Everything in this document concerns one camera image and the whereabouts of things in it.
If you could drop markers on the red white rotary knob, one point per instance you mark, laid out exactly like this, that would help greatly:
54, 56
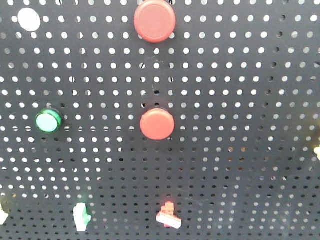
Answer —
167, 217

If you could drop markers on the green white rotary knob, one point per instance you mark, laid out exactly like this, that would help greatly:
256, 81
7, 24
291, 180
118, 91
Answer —
81, 217

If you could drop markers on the lower red round push button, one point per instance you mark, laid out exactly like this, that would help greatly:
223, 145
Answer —
157, 124

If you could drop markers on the red round push button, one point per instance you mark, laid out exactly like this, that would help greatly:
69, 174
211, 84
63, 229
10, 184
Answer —
154, 20
157, 124

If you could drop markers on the black perforated pegboard panel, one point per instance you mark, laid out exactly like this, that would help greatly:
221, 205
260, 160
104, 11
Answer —
241, 79

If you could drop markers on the upper red round push button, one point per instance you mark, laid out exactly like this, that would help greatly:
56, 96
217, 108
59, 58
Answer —
154, 20

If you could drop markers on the green round push button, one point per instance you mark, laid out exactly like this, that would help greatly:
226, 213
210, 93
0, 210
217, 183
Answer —
48, 120

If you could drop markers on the white round button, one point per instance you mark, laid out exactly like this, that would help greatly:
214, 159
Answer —
29, 19

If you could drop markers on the yellow toggle handle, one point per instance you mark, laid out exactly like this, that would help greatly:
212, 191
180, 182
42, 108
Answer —
317, 152

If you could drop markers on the yellow rotary knob switch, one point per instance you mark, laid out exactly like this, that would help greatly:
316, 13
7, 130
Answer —
4, 214

